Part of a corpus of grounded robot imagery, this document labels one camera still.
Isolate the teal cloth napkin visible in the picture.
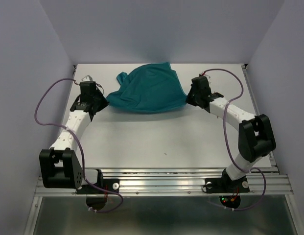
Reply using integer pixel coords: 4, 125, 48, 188
106, 62, 187, 114

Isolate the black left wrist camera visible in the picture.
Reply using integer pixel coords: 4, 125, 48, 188
79, 75, 96, 96

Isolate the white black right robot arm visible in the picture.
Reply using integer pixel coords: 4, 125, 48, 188
187, 79, 276, 193

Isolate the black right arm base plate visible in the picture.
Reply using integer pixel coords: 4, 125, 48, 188
202, 177, 250, 194

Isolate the aluminium front rail frame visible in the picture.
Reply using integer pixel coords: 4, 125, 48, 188
24, 167, 304, 235

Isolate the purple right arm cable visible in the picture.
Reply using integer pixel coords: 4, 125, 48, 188
200, 69, 267, 212

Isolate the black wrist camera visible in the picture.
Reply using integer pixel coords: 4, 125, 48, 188
79, 75, 96, 96
191, 76, 210, 89

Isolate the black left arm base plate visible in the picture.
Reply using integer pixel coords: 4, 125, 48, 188
76, 178, 120, 195

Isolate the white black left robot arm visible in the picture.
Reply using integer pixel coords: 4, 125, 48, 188
39, 90, 108, 189

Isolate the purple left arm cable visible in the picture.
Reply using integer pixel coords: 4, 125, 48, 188
35, 78, 124, 213

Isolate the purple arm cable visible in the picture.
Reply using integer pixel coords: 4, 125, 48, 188
200, 69, 267, 212
35, 78, 124, 213

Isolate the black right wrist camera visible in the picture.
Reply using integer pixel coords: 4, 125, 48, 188
191, 76, 210, 89

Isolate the aluminium right side rail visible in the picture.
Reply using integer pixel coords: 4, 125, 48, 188
241, 63, 280, 174

